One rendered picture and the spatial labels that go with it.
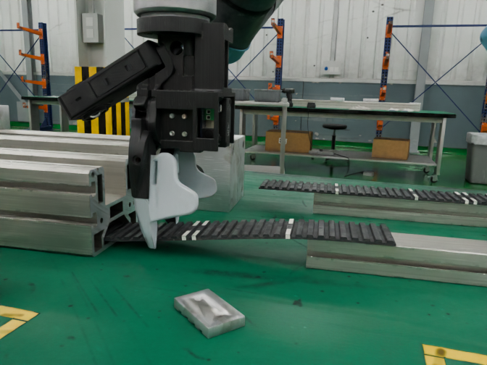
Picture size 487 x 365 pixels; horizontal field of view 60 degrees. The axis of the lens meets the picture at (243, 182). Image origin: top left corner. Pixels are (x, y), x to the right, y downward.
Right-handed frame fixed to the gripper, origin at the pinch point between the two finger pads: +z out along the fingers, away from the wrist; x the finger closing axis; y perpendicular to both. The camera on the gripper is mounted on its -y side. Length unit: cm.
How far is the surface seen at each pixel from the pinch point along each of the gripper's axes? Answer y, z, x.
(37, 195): -10.0, -3.7, -4.9
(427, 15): 168, -145, 737
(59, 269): -6.0, 2.1, -7.9
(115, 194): -5.7, -2.4, 2.3
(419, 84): 169, -36, 737
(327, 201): 17.4, 0.3, 17.0
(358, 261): 20.1, 1.0, -2.0
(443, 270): 27.4, 1.0, -2.0
